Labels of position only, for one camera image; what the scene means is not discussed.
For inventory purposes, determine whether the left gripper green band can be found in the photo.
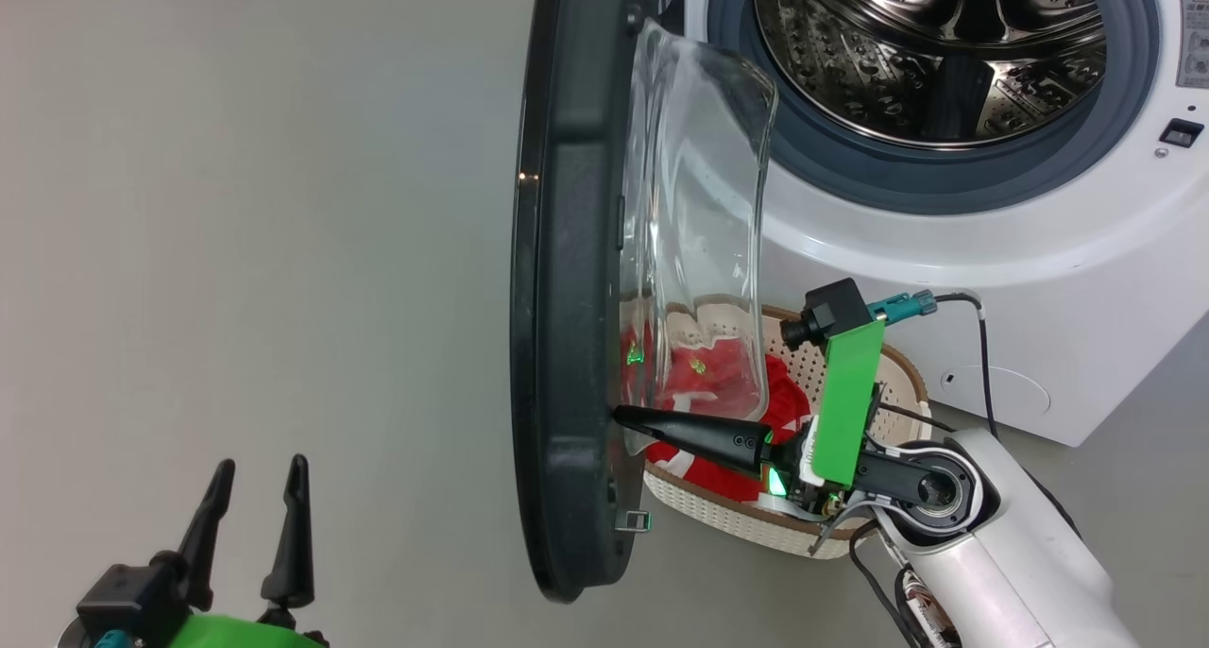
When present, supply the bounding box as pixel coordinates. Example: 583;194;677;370
151;454;327;648

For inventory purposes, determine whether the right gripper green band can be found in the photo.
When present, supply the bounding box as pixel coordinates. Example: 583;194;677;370
614;319;886;522

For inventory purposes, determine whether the red garment with white stripes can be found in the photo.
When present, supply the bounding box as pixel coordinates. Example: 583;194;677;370
619;322;814;503

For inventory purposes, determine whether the black round glass washer door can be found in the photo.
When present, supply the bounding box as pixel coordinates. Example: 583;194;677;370
510;0;780;604

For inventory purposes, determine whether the white front-load washing machine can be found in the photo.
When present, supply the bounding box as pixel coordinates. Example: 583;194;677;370
661;0;1209;448

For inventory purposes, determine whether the cream laundry basket brown rim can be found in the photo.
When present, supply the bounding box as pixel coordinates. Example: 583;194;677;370
642;305;932;560

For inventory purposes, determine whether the grey warning label sticker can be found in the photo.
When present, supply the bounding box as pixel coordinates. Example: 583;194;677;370
1178;0;1209;90

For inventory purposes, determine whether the teal right camera connector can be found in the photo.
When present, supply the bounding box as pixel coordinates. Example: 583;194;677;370
869;289;938;327

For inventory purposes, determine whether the thin black right camera cable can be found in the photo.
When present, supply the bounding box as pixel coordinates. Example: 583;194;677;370
930;292;1002;441

